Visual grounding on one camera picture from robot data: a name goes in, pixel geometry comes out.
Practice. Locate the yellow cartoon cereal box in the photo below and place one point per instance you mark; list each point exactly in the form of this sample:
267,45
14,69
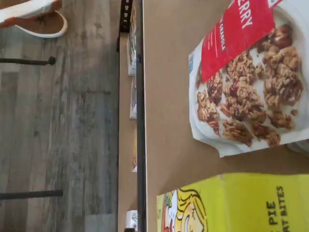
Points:
241,198

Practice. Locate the wooden shelf board with bags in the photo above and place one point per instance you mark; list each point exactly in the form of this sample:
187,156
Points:
169,96

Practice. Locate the blue cereal box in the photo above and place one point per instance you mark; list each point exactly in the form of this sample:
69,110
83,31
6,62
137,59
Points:
133,101

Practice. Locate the wooden shelf board with boxes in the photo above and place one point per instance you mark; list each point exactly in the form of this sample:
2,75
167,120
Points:
125,145

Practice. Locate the yellow granola box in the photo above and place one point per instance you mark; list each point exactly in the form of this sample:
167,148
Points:
134,164

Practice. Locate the green cereal box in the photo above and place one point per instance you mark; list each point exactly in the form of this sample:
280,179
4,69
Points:
132,48

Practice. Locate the red label granola bag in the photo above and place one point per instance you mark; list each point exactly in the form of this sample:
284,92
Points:
241,96

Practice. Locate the brown shoe white sole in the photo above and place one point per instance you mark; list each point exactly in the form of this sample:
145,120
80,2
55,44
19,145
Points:
48,24
24,12

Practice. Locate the black floor rod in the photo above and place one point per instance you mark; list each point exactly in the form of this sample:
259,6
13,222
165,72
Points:
31,194
24,61

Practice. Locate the black perforated shelf post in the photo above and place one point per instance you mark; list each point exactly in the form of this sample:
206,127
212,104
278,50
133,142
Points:
124,21

